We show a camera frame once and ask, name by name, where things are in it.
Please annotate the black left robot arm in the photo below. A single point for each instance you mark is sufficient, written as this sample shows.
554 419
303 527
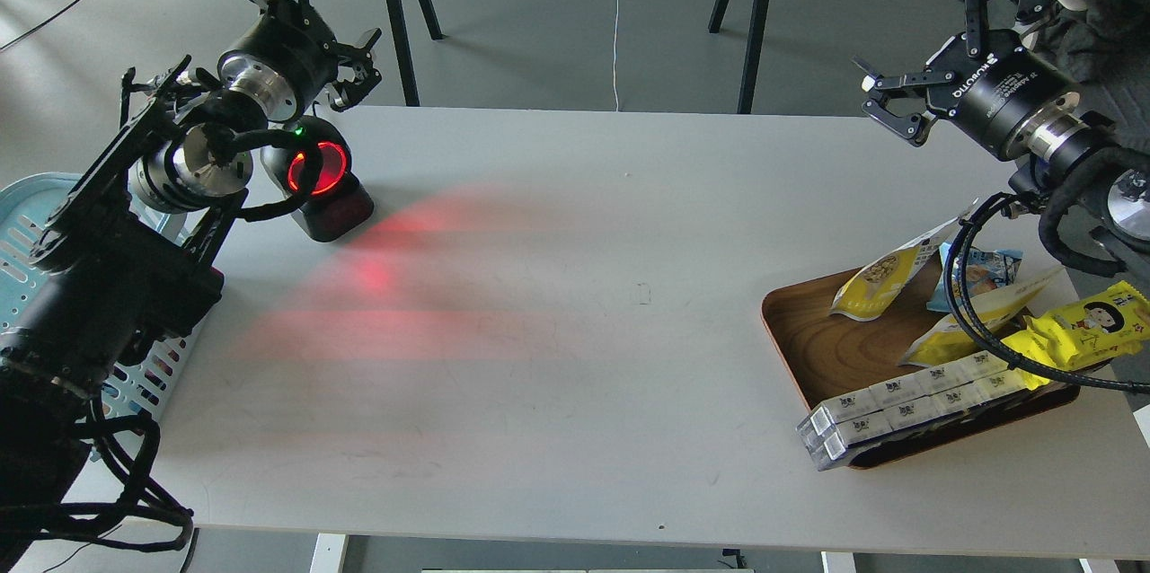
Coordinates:
193 143

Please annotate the brown wooden tray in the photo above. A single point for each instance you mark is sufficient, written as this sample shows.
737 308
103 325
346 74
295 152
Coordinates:
829 354

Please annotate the light blue plastic basket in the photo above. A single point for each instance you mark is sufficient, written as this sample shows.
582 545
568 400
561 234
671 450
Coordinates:
111 287

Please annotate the black barcode scanner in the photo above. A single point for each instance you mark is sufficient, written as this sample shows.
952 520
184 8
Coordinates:
337 203

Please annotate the blue snack bag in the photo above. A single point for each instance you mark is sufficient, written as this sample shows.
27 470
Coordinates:
985 271

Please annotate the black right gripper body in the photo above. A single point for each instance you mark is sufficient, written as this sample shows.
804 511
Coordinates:
989 96

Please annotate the yellow cartoon snack pack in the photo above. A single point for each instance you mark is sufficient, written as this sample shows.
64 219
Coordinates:
1084 334

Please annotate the black table legs right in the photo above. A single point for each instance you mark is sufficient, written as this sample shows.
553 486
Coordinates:
750 7

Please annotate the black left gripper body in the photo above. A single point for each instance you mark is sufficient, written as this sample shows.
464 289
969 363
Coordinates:
279 66

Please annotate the white chair with grey cloth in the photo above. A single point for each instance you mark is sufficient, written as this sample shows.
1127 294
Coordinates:
1104 48

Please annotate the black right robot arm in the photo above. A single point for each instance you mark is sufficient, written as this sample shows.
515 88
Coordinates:
1089 192

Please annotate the white boxed snack row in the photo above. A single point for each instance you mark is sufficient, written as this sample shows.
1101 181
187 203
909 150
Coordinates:
907 406

